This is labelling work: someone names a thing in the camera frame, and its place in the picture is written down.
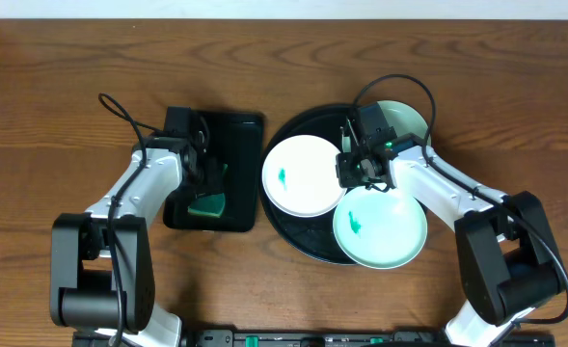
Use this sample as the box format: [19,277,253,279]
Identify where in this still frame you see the green sponge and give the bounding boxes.
[187,164,228,218]

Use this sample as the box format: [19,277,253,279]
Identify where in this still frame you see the mint green plate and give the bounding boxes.
[333,187,428,270]
[341,100,427,152]

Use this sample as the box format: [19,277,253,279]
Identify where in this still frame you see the white plate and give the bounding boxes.
[261,135,346,218]

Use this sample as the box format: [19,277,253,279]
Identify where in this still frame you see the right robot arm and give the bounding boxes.
[336,134,568,346]

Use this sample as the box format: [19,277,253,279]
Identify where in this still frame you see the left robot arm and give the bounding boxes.
[49,137,226,346]

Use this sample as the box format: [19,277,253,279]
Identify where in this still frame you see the black rectangular tray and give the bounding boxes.
[163,110,263,232]

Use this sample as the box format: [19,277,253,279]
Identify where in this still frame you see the black round tray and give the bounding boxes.
[257,103,432,266]

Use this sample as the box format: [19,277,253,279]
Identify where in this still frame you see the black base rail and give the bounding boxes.
[71,330,557,347]

